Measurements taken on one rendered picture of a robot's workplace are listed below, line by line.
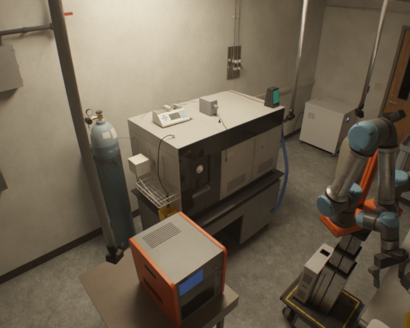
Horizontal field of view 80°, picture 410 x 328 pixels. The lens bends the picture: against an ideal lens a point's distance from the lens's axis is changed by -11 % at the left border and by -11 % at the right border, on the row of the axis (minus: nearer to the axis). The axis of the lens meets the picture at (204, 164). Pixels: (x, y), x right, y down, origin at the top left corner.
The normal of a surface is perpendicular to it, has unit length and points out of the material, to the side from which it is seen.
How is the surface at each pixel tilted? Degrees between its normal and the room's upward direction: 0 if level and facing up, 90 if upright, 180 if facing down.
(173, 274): 0
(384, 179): 83
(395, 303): 0
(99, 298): 0
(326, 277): 90
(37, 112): 90
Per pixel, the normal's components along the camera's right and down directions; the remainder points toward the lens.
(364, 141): -0.91, 0.09
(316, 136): -0.75, 0.35
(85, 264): 0.00, -0.85
